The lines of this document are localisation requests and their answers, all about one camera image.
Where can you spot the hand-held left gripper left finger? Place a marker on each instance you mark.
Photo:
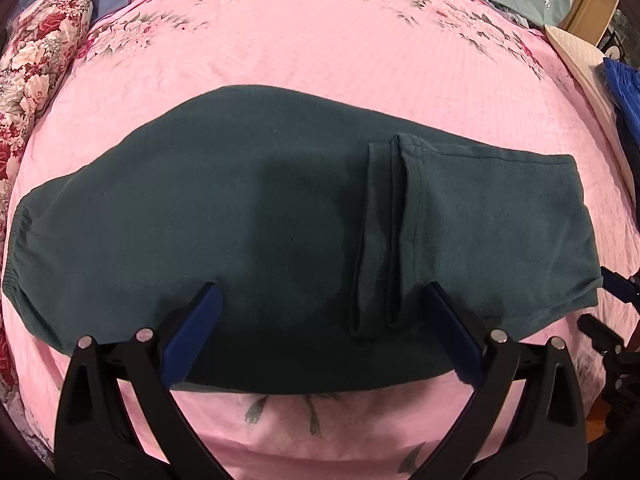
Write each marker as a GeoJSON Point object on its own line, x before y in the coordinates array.
{"type": "Point", "coordinates": [192, 332]}

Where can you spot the pink floral blanket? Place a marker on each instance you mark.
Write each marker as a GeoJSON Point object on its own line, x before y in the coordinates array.
{"type": "Point", "coordinates": [320, 50]}

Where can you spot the white ribbed cushion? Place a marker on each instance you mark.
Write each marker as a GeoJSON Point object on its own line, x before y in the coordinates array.
{"type": "Point", "coordinates": [575, 50]}

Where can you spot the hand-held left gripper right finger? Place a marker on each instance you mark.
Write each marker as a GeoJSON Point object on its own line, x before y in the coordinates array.
{"type": "Point", "coordinates": [462, 332]}

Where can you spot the blue and red garment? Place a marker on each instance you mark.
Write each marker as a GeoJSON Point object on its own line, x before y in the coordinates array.
{"type": "Point", "coordinates": [627, 90]}

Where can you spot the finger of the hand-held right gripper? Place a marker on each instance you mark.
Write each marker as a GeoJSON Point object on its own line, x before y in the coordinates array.
{"type": "Point", "coordinates": [620, 285]}
{"type": "Point", "coordinates": [600, 332]}

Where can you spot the dark green pants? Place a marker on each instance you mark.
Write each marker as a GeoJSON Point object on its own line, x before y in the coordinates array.
{"type": "Point", "coordinates": [250, 220]}

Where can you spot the black garment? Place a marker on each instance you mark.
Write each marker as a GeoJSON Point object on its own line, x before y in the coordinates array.
{"type": "Point", "coordinates": [625, 130]}

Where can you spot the wooden headboard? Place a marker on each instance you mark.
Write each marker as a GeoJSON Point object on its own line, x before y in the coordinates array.
{"type": "Point", "coordinates": [592, 0]}

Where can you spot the red floral quilt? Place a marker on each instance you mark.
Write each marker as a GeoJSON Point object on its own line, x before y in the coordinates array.
{"type": "Point", "coordinates": [40, 60]}

